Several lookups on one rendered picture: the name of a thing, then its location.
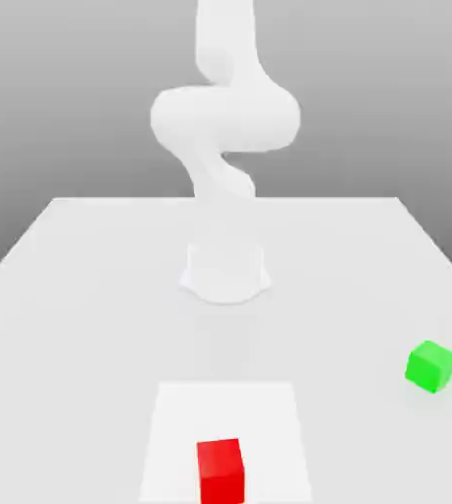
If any small red cube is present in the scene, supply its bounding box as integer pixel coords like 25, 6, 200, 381
196, 437, 246, 504

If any small green cube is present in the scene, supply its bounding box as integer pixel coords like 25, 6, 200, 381
404, 340, 452, 395

